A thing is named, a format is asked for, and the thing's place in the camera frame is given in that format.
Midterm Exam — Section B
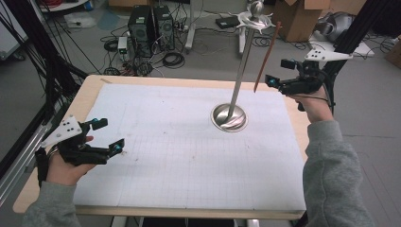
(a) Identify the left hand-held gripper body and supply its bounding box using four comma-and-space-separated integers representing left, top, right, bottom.
40, 114, 111, 167

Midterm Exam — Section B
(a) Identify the white stand leg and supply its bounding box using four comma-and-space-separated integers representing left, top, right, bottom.
184, 0, 197, 53

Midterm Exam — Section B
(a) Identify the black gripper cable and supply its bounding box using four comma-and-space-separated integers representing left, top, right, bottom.
294, 70, 336, 114

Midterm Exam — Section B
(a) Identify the white grid mat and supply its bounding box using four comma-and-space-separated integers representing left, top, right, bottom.
73, 82, 307, 211

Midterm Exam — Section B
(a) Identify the person's left hand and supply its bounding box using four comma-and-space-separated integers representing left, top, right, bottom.
46, 135, 96, 187

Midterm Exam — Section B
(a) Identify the black metal frame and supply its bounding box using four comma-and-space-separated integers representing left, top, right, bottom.
321, 0, 393, 114
0, 0, 90, 127

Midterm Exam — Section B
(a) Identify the wooden rice spatula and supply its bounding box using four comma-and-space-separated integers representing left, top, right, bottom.
253, 21, 283, 94

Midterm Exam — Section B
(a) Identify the large cardboard box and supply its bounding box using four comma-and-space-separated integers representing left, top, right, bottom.
272, 0, 333, 44

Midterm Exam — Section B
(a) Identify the small white electronic box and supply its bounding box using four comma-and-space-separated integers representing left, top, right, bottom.
116, 36, 129, 55

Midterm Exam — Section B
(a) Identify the black computer tower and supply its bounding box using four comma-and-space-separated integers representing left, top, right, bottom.
152, 5, 176, 51
127, 5, 155, 60

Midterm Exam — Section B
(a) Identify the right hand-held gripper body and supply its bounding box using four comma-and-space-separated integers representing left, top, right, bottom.
278, 46, 354, 96

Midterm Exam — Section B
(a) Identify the flat black box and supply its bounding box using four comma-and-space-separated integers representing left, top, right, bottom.
215, 16, 241, 30

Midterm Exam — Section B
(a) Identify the small cardboard box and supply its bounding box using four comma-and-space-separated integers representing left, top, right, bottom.
384, 37, 401, 70

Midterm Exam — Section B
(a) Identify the aluminium rail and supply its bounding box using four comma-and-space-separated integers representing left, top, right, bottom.
0, 122, 54, 206

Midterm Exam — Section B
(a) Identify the person's right hand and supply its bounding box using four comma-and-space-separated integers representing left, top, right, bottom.
287, 87, 335, 125

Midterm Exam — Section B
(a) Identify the grey rounded appliance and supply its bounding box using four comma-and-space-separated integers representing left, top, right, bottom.
315, 11, 355, 44

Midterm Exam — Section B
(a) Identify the coiled black cable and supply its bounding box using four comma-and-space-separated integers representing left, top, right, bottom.
162, 51, 186, 69

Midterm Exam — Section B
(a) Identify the steel utensil stand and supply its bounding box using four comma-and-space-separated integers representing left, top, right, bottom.
210, 0, 282, 132

